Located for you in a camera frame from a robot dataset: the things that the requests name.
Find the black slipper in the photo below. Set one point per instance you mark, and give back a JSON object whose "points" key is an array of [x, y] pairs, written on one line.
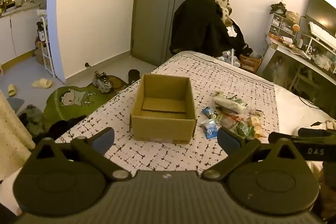
{"points": [[134, 75]]}

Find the cream fleece cloth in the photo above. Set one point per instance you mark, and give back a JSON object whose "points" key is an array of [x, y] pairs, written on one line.
{"points": [[13, 140]]}

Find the black clothes heap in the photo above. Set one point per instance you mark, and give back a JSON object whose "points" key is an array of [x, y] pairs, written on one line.
{"points": [[63, 129]]}

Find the computer monitor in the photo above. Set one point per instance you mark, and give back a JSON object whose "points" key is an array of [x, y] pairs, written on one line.
{"points": [[320, 10]]}

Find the yellow slipper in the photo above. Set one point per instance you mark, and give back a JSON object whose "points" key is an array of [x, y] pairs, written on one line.
{"points": [[11, 89], [42, 83]]}

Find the white storage rack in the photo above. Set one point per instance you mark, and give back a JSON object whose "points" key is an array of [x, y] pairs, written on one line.
{"points": [[46, 56]]}

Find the orange ball lamp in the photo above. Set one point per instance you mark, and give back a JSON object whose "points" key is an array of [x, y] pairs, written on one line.
{"points": [[297, 27]]}

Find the round brown mat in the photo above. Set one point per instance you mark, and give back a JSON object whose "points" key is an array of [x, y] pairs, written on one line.
{"points": [[119, 82]]}

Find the grey door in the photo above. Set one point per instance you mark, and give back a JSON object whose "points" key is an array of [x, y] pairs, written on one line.
{"points": [[155, 29]]}

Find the small blue snack packet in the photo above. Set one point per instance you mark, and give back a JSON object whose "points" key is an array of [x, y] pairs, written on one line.
{"points": [[208, 111], [211, 131]]}

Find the small wicker basket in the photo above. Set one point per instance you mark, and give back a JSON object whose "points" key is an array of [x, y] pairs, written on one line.
{"points": [[292, 16]]}

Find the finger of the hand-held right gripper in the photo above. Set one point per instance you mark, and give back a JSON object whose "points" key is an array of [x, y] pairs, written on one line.
{"points": [[278, 135]]}

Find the dark green snack packet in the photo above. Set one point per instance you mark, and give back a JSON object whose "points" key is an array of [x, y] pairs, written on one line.
{"points": [[244, 130]]}

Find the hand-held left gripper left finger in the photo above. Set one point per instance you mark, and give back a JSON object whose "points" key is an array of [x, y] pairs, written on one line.
{"points": [[103, 139]]}

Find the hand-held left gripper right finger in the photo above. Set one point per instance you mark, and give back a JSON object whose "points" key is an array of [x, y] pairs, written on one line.
{"points": [[227, 139]]}

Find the small drawer organizer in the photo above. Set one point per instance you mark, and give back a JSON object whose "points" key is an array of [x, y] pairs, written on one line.
{"points": [[279, 26]]}

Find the white bed sheet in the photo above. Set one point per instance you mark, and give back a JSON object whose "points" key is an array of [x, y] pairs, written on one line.
{"points": [[294, 111]]}

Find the brown cardboard box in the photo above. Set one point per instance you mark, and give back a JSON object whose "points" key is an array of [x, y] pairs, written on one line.
{"points": [[162, 124]]}

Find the cream round-print snack packet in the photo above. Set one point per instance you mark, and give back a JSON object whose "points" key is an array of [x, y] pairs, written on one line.
{"points": [[256, 125]]}

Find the door stopper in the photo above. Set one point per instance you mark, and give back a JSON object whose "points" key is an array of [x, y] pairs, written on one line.
{"points": [[87, 64]]}

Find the green cartoon rug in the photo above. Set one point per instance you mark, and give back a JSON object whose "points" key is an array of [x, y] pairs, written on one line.
{"points": [[57, 106]]}

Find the white keyboard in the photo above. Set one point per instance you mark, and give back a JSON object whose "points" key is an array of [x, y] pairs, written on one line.
{"points": [[321, 32]]}

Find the pile of household clutter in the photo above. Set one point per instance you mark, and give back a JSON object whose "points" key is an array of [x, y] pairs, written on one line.
{"points": [[229, 57]]}

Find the long white snack packet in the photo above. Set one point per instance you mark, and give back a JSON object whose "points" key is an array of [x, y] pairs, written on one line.
{"points": [[231, 105]]}

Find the white monitor riser shelf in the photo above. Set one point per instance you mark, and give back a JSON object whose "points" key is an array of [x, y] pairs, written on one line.
{"points": [[317, 43]]}

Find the black coat on chair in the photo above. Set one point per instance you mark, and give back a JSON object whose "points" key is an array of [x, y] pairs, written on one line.
{"points": [[197, 27]]}

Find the beige bag under desk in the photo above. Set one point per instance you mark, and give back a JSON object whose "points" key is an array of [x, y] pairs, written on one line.
{"points": [[278, 69]]}

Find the printed bed blanket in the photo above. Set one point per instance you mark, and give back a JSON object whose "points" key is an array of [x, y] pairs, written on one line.
{"points": [[210, 77]]}

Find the white kitchen cabinet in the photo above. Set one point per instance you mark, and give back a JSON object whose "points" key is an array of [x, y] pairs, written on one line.
{"points": [[18, 35]]}

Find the small white cloth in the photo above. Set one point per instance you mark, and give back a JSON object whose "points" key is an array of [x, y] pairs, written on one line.
{"points": [[232, 31]]}

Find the green gold snack packet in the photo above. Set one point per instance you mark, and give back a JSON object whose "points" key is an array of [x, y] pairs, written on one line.
{"points": [[237, 101]]}

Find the orange plastic basket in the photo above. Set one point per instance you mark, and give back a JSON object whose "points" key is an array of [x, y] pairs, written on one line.
{"points": [[249, 64]]}

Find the white desk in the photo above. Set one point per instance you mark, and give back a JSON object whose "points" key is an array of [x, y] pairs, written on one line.
{"points": [[294, 54]]}

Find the light green snack packet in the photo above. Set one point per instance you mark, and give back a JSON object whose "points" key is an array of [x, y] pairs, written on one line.
{"points": [[219, 94]]}

